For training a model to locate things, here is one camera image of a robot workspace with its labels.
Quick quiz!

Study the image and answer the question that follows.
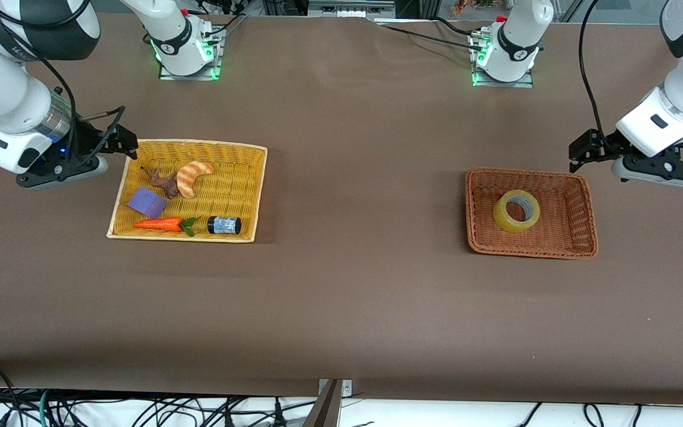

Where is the yellowish clear tape roll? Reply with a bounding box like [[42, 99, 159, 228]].
[[493, 189, 541, 234]]

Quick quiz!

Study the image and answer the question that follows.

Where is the brown toy lion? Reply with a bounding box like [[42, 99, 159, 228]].
[[140, 166, 180, 199]]

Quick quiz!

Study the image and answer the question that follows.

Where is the purple foam cube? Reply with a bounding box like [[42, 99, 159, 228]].
[[127, 186, 168, 219]]

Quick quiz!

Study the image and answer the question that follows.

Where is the striped toy croissant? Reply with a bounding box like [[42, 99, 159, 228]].
[[175, 160, 215, 199]]

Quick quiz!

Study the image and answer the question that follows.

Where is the orange toy carrot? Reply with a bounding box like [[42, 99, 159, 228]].
[[133, 216, 200, 238]]

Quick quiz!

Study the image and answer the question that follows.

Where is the brown wicker basket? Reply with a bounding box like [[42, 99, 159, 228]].
[[465, 167, 599, 260]]

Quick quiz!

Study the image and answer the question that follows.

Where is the yellow woven rectangular basket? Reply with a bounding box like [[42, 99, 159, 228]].
[[106, 138, 269, 244]]

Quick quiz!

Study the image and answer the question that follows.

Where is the small jar black lid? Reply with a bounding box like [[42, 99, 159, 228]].
[[207, 216, 242, 235]]

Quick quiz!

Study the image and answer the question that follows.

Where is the orange background object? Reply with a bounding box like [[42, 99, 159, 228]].
[[451, 0, 499, 14]]

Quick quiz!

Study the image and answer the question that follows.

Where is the grey background device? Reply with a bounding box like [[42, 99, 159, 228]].
[[308, 0, 397, 18]]

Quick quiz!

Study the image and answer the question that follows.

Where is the dark metal bar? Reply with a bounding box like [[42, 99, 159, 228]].
[[302, 380, 343, 427]]

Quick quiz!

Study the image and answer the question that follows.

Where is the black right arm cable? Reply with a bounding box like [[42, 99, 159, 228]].
[[0, 12, 127, 164]]

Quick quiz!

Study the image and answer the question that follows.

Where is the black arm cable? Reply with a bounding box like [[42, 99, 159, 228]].
[[0, 12, 127, 164], [578, 0, 610, 141]]

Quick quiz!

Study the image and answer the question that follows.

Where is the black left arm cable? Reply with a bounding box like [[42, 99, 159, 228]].
[[578, 0, 610, 141]]

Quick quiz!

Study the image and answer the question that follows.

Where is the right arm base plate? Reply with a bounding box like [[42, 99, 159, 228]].
[[158, 58, 222, 81]]

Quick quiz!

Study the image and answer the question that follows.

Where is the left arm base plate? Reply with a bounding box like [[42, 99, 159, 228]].
[[471, 67, 535, 89]]

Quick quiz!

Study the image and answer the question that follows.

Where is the silver table clamp bracket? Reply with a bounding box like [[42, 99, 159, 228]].
[[318, 378, 353, 398]]

